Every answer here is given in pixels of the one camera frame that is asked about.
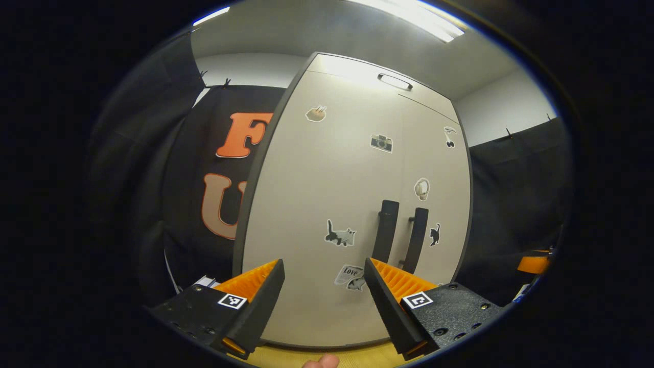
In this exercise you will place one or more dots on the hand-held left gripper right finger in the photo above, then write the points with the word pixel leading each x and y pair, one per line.
pixel 391 312

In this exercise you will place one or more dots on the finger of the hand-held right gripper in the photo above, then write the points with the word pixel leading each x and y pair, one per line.
pixel 534 263

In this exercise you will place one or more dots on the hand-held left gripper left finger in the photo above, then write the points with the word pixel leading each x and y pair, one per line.
pixel 258 312

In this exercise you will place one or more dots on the white door with camera sticker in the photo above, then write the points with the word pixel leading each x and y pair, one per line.
pixel 306 204

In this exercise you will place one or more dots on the white door with headphones sticker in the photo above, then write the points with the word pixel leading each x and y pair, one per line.
pixel 444 168

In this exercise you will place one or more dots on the white flat object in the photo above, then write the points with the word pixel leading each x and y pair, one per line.
pixel 207 281

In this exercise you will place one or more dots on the white and grey cabinet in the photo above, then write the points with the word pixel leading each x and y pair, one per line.
pixel 238 245

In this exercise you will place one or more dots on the black backdrop cloth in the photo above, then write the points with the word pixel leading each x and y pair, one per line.
pixel 511 194

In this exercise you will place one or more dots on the long ceiling light strip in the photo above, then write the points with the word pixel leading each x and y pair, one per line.
pixel 212 15

